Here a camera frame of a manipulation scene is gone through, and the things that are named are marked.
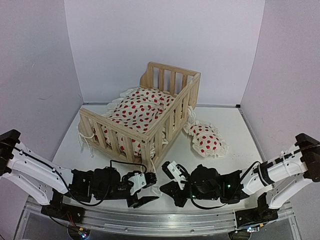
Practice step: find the strawberry print small pillow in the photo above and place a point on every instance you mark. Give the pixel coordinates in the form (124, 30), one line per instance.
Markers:
(206, 139)

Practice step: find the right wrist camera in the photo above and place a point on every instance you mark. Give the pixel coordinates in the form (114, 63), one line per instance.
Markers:
(174, 172)

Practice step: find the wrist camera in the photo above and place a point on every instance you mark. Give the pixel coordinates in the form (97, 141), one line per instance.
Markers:
(174, 172)
(142, 181)

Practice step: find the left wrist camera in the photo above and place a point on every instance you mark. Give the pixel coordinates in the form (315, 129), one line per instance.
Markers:
(142, 181)

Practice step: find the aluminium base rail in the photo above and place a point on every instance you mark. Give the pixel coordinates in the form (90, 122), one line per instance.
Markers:
(157, 218)

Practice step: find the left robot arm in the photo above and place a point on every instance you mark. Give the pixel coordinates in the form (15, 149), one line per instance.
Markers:
(43, 180)

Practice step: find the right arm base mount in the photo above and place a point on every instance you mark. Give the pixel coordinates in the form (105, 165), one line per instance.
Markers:
(261, 214)

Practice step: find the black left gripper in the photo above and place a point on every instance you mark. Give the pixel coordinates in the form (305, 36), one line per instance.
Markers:
(138, 203)

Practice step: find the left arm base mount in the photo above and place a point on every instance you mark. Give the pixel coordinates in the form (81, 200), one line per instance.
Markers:
(62, 211)

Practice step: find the strawberry print ruffled mattress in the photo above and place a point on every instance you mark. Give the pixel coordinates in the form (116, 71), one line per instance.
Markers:
(138, 108)

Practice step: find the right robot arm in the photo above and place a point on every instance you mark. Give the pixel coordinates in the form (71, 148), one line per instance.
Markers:
(291, 171)

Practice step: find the wooden pet bed frame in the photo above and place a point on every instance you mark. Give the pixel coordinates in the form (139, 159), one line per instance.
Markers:
(126, 145)

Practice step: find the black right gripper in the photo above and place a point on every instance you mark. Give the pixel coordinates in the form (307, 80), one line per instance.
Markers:
(173, 189)

